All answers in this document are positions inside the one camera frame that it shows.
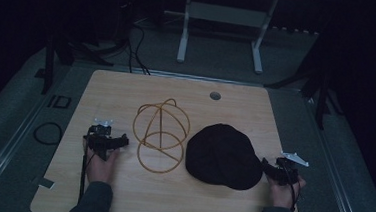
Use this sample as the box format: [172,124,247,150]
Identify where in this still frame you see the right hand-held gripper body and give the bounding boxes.
[269,150,311,189]

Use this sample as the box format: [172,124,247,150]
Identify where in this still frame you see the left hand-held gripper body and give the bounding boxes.
[84,116,123,162]

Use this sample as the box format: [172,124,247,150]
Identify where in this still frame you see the yellow wire cap frame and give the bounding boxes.
[128,95,193,177]

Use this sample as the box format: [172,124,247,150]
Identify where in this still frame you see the black cap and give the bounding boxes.
[182,120,268,193]

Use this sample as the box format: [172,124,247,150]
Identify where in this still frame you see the person's right hand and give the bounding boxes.
[263,173,307,210]

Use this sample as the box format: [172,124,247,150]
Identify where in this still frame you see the person's left hand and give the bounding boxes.
[82,139,121,186]

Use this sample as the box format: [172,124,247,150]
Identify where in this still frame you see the black tripod stand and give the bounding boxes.
[260,30,350,132]
[31,31,117,101]

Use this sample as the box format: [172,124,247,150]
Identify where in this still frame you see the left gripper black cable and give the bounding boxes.
[77,130,99,205]

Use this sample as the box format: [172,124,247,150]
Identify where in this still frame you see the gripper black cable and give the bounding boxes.
[77,130,99,205]
[287,166,316,212]

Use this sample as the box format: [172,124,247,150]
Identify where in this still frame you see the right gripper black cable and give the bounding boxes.
[287,166,316,212]

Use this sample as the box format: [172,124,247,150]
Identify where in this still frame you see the black floor cables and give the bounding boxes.
[123,1,157,76]

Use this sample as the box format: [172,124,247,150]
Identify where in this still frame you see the white metal stand frame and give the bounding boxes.
[176,0,280,76]

